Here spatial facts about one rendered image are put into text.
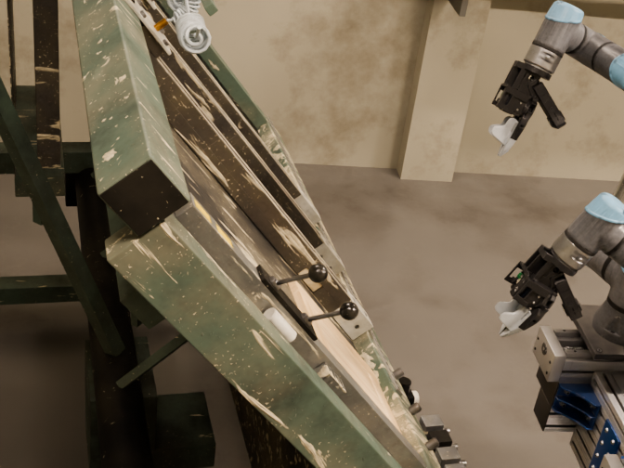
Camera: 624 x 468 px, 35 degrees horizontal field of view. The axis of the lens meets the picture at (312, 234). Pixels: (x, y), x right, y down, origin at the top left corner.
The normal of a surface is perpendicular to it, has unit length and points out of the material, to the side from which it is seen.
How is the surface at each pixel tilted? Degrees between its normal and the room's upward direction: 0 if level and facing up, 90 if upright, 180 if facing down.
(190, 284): 90
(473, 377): 0
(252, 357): 90
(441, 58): 90
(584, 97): 90
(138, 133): 39
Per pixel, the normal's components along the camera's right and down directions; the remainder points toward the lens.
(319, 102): 0.11, 0.53
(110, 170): -0.51, -0.64
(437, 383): 0.12, -0.85
